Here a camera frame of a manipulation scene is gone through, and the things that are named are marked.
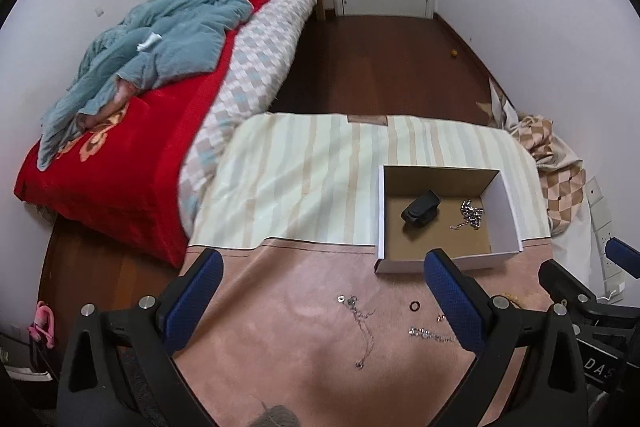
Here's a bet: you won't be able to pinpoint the silver link bracelet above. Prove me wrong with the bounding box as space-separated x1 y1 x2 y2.
406 325 458 344

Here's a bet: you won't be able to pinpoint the torn cardboard scraps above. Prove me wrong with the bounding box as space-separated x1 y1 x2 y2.
476 77 520 132

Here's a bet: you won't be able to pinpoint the blue-grey quilt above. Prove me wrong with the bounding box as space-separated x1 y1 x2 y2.
37 0 257 171

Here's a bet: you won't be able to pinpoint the checkered brown cloth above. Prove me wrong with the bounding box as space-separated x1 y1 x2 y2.
510 115 586 236

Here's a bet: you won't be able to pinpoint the pink table cloth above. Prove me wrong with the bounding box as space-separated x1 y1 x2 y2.
171 236 554 427

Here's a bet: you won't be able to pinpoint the red bed blanket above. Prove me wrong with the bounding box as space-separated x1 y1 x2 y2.
14 0 268 267

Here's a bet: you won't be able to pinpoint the pink object on floor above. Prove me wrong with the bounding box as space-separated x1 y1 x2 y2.
28 301 55 349

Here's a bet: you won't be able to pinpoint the black clip case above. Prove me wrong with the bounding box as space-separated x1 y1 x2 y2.
400 190 440 229

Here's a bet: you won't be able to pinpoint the white cardboard box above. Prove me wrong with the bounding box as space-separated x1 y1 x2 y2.
374 165 524 274

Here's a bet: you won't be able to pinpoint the thin silver necklace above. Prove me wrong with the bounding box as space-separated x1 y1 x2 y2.
337 293 377 371

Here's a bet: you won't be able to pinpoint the striped cream cloth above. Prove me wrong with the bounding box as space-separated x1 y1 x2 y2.
190 114 550 249

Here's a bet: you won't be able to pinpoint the silver chain bracelet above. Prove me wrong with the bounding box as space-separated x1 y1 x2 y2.
449 198 485 231

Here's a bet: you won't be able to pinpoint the checkered white bed sheet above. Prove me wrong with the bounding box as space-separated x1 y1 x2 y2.
178 0 318 236

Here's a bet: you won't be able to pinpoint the white power strip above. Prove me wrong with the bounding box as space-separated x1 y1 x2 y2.
585 176 625 303

